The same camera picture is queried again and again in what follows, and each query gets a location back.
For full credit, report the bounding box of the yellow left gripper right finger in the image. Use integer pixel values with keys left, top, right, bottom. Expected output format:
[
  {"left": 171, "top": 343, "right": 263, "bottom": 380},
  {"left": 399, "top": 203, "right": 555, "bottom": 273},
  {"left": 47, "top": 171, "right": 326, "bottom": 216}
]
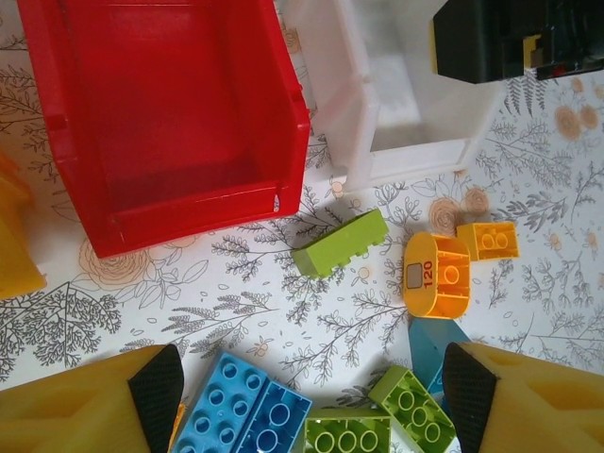
[{"left": 443, "top": 341, "right": 604, "bottom": 453}]

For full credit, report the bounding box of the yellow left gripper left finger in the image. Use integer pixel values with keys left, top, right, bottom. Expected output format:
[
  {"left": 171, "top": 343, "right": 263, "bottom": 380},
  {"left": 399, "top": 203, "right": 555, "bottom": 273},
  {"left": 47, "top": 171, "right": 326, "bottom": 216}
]
[{"left": 0, "top": 343, "right": 184, "bottom": 453}]

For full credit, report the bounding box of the blue sloped lego brick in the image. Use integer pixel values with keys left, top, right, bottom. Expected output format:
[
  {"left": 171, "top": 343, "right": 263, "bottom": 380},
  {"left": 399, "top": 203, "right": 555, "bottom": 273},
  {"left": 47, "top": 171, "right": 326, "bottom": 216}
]
[{"left": 408, "top": 316, "right": 473, "bottom": 397}]

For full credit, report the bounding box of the yellow rounded lego brick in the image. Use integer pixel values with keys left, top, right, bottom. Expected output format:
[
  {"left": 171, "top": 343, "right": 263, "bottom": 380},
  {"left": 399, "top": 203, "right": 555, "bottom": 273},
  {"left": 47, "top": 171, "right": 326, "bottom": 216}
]
[{"left": 403, "top": 230, "right": 473, "bottom": 322}]

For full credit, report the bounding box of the long green lego brick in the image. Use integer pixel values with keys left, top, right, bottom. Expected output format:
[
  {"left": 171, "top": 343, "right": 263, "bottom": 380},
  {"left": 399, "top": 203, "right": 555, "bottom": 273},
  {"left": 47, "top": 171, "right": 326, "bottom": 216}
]
[
  {"left": 304, "top": 408, "right": 394, "bottom": 453},
  {"left": 290, "top": 208, "right": 391, "bottom": 290},
  {"left": 367, "top": 365, "right": 458, "bottom": 447}
]

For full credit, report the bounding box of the large light blue lego brick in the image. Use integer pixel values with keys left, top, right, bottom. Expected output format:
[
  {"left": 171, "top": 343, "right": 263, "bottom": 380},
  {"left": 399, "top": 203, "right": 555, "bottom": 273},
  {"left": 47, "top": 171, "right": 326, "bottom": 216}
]
[{"left": 172, "top": 351, "right": 270, "bottom": 453}]

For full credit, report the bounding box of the white plastic bin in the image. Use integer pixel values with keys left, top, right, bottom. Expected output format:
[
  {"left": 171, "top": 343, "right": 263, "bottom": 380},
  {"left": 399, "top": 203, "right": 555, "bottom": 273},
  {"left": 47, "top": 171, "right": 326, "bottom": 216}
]
[{"left": 276, "top": 0, "right": 509, "bottom": 193}]

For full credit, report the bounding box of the yellow plastic bin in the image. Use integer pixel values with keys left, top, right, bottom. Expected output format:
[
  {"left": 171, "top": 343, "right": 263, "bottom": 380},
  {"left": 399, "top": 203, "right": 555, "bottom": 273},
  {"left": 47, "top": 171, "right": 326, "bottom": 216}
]
[{"left": 0, "top": 145, "right": 48, "bottom": 299}]

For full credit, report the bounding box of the small yellow lego brick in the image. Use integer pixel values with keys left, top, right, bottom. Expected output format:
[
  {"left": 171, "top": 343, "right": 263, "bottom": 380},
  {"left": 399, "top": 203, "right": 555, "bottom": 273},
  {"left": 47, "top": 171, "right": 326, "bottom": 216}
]
[{"left": 455, "top": 220, "right": 520, "bottom": 263}]

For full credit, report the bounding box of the red plastic bin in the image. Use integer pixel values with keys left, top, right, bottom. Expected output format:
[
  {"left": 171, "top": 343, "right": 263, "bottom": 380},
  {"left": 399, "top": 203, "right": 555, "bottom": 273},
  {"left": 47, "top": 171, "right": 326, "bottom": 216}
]
[{"left": 16, "top": 0, "right": 311, "bottom": 260}]

